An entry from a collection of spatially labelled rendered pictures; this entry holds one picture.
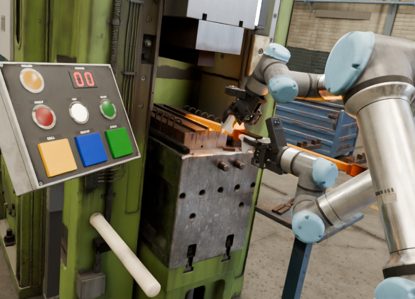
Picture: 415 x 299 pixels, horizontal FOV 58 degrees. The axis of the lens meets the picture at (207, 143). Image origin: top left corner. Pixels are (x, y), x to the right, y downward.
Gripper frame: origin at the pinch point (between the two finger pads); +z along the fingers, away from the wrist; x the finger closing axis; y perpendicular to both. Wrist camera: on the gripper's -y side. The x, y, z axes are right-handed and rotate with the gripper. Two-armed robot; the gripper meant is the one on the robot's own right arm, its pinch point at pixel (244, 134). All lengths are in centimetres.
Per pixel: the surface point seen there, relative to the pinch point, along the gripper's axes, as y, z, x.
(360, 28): -103, 425, 718
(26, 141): -4, -7, -68
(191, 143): 7.5, 17.3, -8.7
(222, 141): 7.6, 17.2, 5.7
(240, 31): -33.6, 16.4, 6.7
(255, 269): 102, 48, 71
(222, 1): -42.0, 16.3, -3.3
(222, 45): -28.0, 16.6, -0.5
